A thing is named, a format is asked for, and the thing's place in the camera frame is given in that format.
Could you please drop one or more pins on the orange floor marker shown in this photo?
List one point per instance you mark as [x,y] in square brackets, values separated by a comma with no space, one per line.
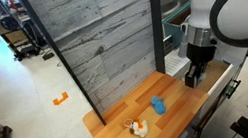
[60,99]

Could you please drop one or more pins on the blue and white bunny doll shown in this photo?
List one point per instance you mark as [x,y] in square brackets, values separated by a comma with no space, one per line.
[202,77]

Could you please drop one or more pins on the grey wood-pattern back panel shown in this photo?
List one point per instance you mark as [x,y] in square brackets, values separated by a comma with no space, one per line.
[107,31]

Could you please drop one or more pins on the black slanted frame post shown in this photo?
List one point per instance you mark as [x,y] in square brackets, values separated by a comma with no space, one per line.
[61,59]

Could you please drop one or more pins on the background storage shelf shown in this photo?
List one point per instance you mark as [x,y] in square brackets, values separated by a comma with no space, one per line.
[12,27]

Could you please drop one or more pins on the black upright frame post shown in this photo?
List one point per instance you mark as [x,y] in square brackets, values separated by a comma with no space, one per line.
[157,23]

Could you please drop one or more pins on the silver keyring on doll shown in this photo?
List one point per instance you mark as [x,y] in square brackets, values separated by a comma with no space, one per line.
[127,123]

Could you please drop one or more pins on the grey toy faucet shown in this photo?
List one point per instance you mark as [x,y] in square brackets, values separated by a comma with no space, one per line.
[182,44]

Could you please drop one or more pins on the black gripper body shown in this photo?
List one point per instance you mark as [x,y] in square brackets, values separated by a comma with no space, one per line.
[200,52]

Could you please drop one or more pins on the wooden plank countertop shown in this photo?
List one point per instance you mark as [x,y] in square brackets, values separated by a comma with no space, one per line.
[146,122]

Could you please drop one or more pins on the white toy sink unit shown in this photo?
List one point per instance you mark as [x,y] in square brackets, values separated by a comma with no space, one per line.
[177,63]

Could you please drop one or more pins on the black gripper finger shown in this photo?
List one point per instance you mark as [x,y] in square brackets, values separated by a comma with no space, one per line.
[191,76]
[203,67]

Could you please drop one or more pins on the blue toy cabinet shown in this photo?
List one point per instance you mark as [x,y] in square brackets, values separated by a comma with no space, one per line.
[174,26]

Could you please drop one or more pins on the plain blue plush doll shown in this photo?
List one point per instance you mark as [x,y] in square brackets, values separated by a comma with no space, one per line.
[159,104]

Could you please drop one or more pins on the white and orange plush doll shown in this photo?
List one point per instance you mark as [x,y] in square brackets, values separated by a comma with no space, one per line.
[139,128]

